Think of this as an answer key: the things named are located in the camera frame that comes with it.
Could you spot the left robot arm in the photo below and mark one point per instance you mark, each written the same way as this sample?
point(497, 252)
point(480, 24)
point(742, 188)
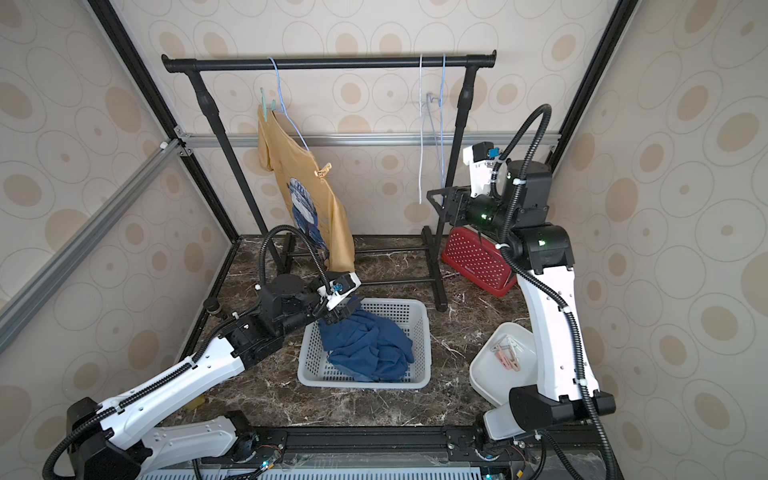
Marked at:
point(120, 437)

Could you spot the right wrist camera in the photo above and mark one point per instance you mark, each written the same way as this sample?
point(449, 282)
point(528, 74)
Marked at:
point(483, 162)

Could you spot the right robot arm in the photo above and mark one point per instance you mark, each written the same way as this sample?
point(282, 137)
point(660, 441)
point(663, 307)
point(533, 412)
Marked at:
point(541, 256)

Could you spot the yellow plastic clothespin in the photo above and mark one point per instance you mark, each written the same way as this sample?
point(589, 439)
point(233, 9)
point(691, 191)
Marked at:
point(323, 171)

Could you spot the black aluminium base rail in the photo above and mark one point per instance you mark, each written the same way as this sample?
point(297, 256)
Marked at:
point(366, 447)

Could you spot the pink plastic clothespin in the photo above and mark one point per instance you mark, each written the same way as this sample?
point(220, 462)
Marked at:
point(509, 363)

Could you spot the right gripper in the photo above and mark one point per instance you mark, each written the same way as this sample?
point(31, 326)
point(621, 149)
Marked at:
point(452, 204)

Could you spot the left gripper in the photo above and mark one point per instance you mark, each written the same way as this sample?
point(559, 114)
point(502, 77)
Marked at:
point(340, 313)

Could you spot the white plastic basket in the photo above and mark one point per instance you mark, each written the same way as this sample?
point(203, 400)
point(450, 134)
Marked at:
point(316, 370)

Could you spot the red polka dot toaster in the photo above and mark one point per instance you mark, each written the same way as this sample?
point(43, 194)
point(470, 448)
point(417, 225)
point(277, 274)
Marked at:
point(476, 258)

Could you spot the beige plastic clothespin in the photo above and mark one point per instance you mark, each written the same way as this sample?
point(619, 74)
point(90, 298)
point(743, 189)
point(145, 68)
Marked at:
point(506, 344)

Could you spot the light blue plastic hanger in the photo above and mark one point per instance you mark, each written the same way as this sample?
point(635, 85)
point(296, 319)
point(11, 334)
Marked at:
point(439, 134)

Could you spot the navy blue t-shirt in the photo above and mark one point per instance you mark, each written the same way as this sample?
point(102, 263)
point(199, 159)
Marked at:
point(367, 347)

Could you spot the mustard yellow t-shirt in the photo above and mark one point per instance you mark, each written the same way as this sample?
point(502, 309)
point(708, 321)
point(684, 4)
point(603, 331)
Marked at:
point(313, 205)

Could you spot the yellow object on table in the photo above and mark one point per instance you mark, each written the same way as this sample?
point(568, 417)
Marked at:
point(195, 403)

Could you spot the white plastic bin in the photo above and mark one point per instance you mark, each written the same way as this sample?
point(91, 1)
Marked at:
point(490, 379)

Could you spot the white wire hanger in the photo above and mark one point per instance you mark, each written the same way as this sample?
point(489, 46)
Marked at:
point(424, 103)

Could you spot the teal plastic clothespin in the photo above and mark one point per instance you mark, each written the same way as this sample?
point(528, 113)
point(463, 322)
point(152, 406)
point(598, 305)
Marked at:
point(267, 106)

